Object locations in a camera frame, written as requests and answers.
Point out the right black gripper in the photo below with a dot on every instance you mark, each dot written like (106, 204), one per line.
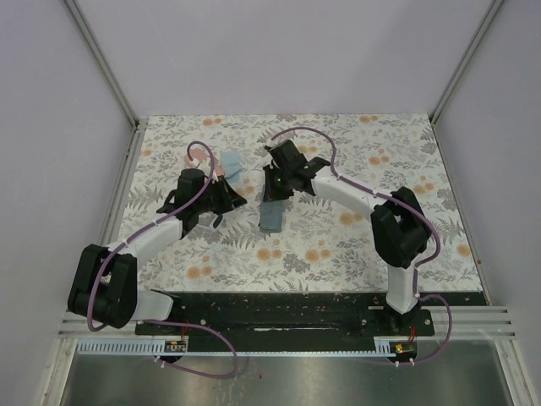
(270, 194)

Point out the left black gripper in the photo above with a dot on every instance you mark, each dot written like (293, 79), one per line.
(230, 198)

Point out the blue-grey glasses case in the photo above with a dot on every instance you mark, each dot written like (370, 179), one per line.
(271, 216)

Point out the pink glasses case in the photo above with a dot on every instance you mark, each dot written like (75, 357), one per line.
(200, 159)

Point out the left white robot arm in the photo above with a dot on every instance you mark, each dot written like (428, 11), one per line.
(105, 289)

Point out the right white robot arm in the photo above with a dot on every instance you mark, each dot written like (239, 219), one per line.
(400, 230)

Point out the white sunglasses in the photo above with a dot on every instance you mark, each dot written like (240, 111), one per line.
(213, 225)

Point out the floral table mat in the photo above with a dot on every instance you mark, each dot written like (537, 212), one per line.
(322, 246)

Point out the blue cloth by pink case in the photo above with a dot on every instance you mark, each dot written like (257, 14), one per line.
(231, 165)

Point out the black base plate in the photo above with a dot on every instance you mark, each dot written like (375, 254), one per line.
(288, 322)

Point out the left white cable duct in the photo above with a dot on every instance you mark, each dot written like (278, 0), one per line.
(133, 346)

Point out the white cable duct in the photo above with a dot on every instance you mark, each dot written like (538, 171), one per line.
(133, 346)
(391, 346)

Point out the right white cable duct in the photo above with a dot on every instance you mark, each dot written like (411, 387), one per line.
(391, 346)

